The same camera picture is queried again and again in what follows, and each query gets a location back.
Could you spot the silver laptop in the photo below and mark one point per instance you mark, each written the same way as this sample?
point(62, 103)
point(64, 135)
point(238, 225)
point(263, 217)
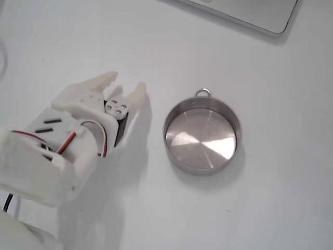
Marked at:
point(247, 13)

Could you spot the metal bowl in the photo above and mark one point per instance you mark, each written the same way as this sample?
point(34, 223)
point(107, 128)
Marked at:
point(203, 140)

